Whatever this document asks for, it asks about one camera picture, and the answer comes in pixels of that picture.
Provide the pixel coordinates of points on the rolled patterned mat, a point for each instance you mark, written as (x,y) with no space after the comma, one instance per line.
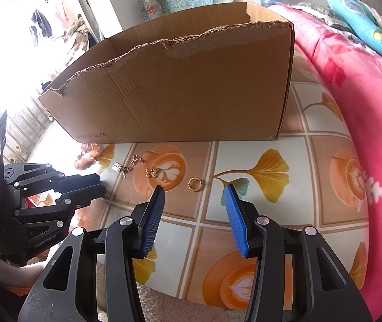
(153,8)

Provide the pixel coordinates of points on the metal balcony railing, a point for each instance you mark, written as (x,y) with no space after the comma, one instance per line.
(26,124)

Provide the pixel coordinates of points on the brown cardboard box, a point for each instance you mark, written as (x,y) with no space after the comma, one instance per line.
(215,73)

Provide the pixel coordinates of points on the tiled pattern tablecloth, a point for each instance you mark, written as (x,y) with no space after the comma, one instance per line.
(309,176)

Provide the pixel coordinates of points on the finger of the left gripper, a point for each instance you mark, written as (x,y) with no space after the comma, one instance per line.
(76,187)

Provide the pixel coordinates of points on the gold butterfly charm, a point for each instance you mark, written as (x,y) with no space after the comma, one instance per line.
(153,172)

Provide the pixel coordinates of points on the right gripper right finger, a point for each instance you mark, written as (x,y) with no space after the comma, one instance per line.
(322,289)

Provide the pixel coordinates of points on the small gold flower charm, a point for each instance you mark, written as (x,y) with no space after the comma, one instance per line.
(136,159)

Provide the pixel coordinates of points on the blue cartoon pillow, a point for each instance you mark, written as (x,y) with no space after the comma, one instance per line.
(361,20)

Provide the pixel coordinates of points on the pink floral blanket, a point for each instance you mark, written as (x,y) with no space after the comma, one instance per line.
(353,75)

